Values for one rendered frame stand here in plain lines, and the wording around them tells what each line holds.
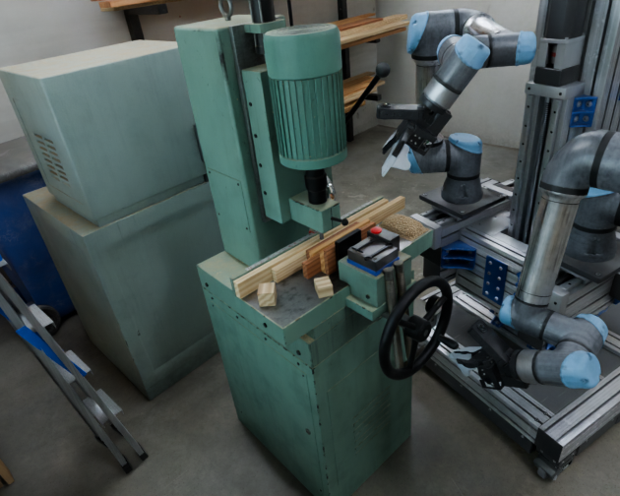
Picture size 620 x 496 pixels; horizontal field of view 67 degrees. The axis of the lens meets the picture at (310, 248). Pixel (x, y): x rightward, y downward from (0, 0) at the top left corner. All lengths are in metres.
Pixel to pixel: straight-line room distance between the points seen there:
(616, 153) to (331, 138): 0.59
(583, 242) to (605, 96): 0.43
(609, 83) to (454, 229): 0.65
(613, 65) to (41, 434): 2.52
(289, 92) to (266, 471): 1.41
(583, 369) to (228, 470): 1.37
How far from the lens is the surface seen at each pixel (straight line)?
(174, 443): 2.17
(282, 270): 1.28
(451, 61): 1.16
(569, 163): 1.10
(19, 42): 3.23
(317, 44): 1.09
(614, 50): 1.62
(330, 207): 1.26
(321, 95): 1.12
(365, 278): 1.18
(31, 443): 2.48
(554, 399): 1.98
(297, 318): 1.16
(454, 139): 1.76
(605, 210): 1.50
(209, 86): 1.35
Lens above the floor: 1.64
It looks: 32 degrees down
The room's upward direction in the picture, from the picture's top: 7 degrees counter-clockwise
